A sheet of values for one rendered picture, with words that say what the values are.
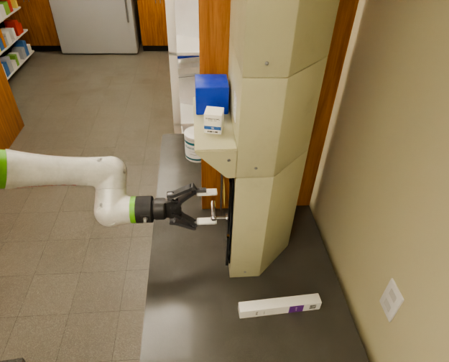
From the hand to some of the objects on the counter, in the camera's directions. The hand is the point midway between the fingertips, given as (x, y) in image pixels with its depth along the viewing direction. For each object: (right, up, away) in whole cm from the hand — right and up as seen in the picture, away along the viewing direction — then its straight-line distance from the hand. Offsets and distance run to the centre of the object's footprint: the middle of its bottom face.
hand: (213, 207), depth 123 cm
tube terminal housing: (+17, -16, +22) cm, 32 cm away
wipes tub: (-11, +22, +68) cm, 72 cm away
